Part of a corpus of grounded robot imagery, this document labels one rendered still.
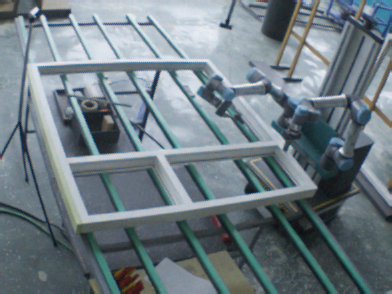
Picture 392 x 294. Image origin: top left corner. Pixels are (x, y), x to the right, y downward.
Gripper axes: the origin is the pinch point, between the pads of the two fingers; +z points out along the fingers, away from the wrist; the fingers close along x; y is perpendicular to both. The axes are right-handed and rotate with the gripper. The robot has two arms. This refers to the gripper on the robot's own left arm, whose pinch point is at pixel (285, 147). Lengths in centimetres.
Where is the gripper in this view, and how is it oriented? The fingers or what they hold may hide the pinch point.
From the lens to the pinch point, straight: 318.1
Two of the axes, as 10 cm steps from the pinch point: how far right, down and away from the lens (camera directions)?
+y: 4.3, 6.4, -6.4
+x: 8.6, -0.8, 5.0
